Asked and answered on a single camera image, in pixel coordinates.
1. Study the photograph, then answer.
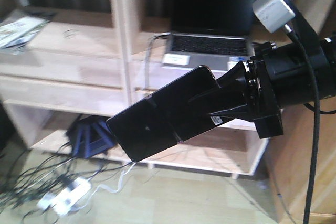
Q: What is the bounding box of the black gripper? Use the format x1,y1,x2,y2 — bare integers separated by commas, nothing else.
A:
207,42,314,138

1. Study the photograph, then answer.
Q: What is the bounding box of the black smartphone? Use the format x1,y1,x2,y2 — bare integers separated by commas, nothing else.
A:
106,66,223,162

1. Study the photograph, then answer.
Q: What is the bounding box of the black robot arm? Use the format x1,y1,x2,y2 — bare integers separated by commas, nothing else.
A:
206,37,335,138

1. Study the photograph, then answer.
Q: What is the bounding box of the wooden wardrobe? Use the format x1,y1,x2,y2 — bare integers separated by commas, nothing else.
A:
265,0,335,223

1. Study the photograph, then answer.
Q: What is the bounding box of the silver laptop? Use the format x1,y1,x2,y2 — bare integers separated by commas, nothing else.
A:
162,0,255,72

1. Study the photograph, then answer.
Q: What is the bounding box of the black router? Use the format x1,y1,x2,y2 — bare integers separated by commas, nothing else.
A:
66,114,117,159

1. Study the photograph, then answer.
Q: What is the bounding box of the wooden shelf unit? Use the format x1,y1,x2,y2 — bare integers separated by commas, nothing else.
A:
0,0,271,180

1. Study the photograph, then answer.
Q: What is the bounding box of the white floor power strip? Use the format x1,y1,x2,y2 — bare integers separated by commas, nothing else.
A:
37,177,91,217

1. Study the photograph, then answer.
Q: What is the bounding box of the magazine on shelf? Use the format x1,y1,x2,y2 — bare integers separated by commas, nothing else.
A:
1,16,49,49

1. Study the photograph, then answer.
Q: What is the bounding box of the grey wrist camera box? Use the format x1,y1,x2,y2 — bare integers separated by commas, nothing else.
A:
252,0,296,33

